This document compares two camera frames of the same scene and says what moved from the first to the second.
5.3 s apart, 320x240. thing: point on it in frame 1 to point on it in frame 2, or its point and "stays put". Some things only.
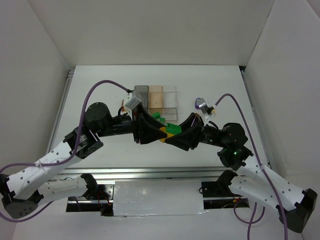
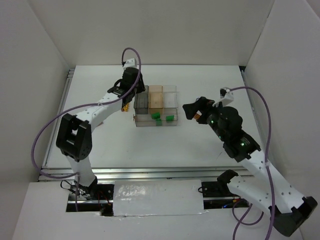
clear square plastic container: x=169 y=95 stays put
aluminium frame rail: x=147 y=173 stays put
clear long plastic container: x=169 y=114 stays put
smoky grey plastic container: x=143 y=90 stays put
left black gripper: x=136 y=129 to x=129 y=99
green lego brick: x=157 y=115 stays put
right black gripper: x=198 y=133 to x=200 y=110
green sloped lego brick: x=173 y=129 to x=170 y=118
